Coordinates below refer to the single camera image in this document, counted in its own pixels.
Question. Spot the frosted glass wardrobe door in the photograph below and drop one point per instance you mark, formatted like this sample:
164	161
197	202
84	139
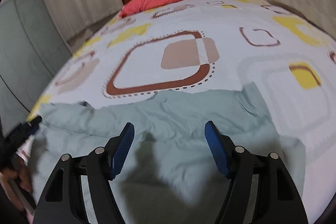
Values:
32	52

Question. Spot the light green puffer jacket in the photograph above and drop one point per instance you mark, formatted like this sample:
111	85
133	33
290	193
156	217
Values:
170	175

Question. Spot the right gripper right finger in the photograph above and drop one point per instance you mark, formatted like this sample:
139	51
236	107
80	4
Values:
277	198

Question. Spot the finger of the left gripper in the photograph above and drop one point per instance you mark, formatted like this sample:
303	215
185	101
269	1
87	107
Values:
32	125

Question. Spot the patterned white bed sheet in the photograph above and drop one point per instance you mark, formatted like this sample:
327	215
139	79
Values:
194	46

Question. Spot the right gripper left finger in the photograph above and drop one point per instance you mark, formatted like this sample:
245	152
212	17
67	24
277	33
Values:
62	198

